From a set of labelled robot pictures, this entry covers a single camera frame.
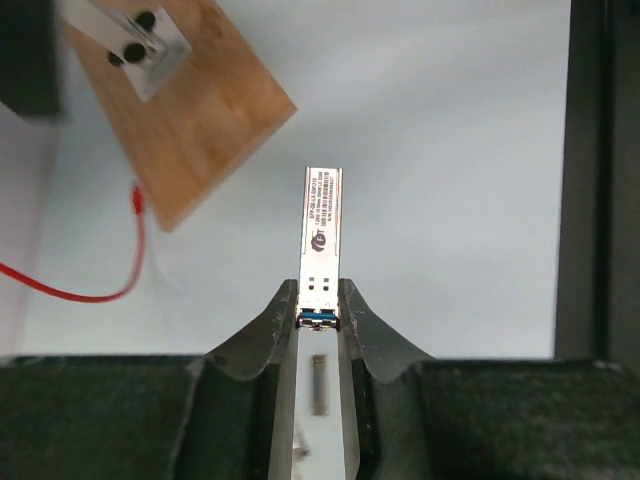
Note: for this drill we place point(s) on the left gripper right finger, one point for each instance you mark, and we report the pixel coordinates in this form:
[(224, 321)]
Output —
[(407, 415)]

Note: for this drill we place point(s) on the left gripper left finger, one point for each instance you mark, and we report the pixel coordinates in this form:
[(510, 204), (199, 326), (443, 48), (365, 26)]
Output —
[(226, 414)]

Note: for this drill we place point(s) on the silver SFP module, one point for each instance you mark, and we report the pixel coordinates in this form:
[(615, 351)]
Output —
[(319, 392), (320, 254)]

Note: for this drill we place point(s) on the blue black network switch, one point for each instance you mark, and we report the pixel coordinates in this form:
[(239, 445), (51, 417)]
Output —
[(29, 74)]

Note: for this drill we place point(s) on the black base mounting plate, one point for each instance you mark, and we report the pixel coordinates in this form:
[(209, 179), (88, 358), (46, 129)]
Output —
[(597, 297)]

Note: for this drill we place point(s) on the wooden base board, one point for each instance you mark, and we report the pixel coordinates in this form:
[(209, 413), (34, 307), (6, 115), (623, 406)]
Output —
[(218, 108)]

